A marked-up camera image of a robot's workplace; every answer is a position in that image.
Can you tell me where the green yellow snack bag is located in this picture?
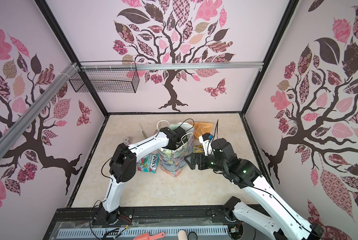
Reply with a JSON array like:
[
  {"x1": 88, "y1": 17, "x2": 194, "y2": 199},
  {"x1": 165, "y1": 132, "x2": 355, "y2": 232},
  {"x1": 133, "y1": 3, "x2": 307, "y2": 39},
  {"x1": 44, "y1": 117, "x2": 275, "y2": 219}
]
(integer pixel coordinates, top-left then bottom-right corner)
[{"x1": 192, "y1": 145, "x2": 204, "y2": 154}]

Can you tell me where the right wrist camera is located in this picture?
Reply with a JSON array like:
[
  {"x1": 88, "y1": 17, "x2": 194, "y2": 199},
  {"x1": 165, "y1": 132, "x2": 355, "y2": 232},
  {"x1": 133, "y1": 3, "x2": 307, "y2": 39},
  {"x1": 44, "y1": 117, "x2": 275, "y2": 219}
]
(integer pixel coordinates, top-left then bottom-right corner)
[{"x1": 199, "y1": 133, "x2": 214, "y2": 156}]

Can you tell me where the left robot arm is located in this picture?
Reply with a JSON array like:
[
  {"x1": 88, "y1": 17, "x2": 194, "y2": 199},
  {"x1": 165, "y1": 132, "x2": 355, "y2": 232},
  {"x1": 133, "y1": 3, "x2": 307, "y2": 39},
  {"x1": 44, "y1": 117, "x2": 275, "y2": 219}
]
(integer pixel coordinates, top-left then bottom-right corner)
[{"x1": 96, "y1": 123, "x2": 194, "y2": 224}]

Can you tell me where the small patterned cup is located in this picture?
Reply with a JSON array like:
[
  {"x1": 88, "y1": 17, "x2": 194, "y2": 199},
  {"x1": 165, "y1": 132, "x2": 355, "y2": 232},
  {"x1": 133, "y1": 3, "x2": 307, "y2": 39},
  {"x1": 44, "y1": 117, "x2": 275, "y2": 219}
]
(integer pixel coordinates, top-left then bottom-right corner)
[{"x1": 123, "y1": 138, "x2": 130, "y2": 145}]

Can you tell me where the Fox's candy bag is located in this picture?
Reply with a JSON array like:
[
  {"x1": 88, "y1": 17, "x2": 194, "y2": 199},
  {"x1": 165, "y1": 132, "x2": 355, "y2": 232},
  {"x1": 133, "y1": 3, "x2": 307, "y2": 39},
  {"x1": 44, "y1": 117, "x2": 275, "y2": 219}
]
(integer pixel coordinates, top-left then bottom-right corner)
[{"x1": 137, "y1": 154, "x2": 159, "y2": 173}]

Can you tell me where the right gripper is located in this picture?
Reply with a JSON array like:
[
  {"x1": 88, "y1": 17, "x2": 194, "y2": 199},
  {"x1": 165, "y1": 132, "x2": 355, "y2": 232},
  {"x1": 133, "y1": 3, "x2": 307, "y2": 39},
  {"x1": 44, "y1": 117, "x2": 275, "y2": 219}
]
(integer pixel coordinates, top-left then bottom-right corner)
[{"x1": 184, "y1": 150, "x2": 227, "y2": 173}]

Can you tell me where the aluminium rail back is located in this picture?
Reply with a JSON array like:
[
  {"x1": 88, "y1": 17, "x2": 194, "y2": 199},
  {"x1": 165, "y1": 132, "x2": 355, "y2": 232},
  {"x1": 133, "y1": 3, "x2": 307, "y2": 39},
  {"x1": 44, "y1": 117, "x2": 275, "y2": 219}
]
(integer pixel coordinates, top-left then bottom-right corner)
[{"x1": 80, "y1": 62, "x2": 264, "y2": 71}]

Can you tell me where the aluminium rail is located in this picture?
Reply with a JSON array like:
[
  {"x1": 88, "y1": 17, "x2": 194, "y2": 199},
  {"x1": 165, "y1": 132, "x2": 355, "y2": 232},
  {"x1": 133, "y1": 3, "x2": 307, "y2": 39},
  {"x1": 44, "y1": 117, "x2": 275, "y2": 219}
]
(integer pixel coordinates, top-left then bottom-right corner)
[
  {"x1": 0, "y1": 63, "x2": 79, "y2": 160},
  {"x1": 80, "y1": 62, "x2": 264, "y2": 71}
]

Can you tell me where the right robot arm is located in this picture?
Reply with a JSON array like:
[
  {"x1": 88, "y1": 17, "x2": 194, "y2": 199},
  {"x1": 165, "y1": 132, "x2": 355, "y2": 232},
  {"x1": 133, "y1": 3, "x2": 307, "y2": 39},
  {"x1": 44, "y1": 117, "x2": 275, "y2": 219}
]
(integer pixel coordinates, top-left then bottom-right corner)
[{"x1": 184, "y1": 139, "x2": 324, "y2": 240}]

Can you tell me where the black wire basket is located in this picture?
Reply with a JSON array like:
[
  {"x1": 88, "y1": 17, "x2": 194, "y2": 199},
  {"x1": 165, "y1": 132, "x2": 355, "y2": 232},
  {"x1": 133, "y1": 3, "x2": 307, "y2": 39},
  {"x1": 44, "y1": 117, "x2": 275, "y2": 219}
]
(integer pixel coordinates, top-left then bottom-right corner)
[{"x1": 69, "y1": 60, "x2": 140, "y2": 94}]

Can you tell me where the pink plastic scoop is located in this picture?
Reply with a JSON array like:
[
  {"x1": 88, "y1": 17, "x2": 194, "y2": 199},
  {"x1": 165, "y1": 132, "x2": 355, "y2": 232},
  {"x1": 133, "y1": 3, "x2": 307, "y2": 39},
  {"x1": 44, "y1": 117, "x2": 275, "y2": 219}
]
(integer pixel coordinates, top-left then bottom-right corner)
[{"x1": 134, "y1": 232, "x2": 165, "y2": 240}]

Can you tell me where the aluminium rail left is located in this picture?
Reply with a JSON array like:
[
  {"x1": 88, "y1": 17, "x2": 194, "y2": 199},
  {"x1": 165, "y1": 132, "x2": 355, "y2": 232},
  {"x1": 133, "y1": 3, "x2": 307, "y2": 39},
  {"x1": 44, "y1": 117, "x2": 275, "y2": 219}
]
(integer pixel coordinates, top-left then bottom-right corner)
[{"x1": 0, "y1": 63, "x2": 79, "y2": 160}]

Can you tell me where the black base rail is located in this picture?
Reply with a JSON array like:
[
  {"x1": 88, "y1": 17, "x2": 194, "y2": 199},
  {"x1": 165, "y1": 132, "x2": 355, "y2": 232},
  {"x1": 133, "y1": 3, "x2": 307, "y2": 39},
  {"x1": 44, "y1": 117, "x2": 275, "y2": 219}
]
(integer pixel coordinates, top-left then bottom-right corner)
[{"x1": 52, "y1": 205, "x2": 237, "y2": 226}]

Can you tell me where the colourful paper gift bag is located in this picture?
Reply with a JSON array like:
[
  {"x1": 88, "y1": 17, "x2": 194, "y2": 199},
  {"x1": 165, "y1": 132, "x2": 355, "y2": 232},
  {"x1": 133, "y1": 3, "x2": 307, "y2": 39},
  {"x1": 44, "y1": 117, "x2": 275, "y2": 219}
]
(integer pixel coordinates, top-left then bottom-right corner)
[{"x1": 158, "y1": 123, "x2": 194, "y2": 178}]

